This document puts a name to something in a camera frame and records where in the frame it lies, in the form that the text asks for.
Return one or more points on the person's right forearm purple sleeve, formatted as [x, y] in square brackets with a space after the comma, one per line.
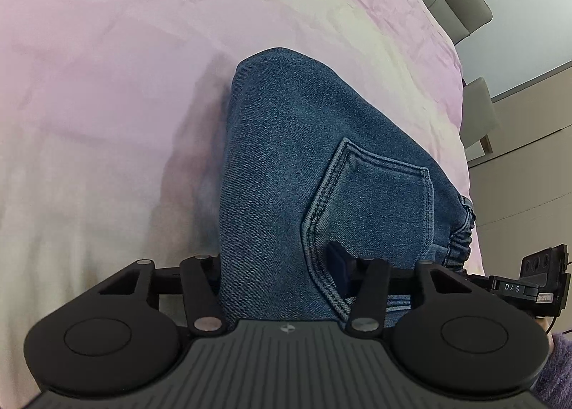
[558, 368]

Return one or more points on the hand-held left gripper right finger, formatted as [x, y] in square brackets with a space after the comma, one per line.
[338, 267]

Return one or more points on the grey upholstered chair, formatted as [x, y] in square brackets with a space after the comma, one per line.
[479, 114]

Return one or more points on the pink bed sheet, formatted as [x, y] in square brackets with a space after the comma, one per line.
[111, 78]

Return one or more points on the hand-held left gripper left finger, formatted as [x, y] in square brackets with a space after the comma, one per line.
[208, 269]

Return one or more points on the blue denim pants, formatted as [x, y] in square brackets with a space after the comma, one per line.
[321, 158]

